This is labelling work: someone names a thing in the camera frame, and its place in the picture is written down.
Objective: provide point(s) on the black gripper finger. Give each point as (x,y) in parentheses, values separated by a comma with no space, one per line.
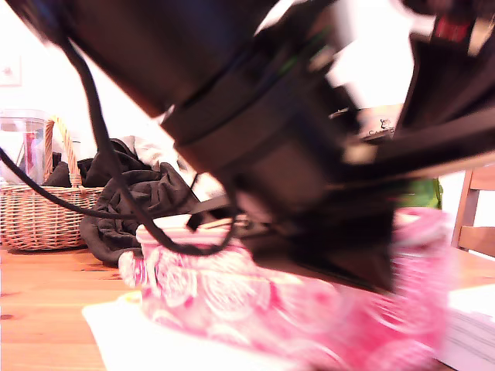
(433,154)
(448,89)

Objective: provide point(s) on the pink printed zip bag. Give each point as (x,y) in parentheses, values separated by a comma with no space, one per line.
(270,309)

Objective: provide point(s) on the green and silver food pouch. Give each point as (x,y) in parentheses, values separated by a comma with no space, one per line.
(381,120)

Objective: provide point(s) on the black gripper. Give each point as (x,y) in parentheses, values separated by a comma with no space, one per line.
(270,154)

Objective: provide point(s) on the printed white paper stack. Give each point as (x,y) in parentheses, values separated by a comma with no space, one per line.
(472,324)

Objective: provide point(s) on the clear plastic container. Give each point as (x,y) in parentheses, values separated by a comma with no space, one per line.
(23,147)

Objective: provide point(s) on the white wall switch plate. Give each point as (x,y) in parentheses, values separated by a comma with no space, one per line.
(9,71)

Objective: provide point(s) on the blank white paper sheet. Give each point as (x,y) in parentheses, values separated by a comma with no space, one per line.
(135,344)

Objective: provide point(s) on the black jacket with grey lining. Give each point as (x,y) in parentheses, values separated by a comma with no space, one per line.
(147,185)

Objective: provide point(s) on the wicker basket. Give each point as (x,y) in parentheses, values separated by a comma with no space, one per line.
(38,224)

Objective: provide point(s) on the wooden chair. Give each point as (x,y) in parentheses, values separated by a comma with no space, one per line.
(475,235)

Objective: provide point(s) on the arm pale camera box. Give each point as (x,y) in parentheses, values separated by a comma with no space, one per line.
(344,58)

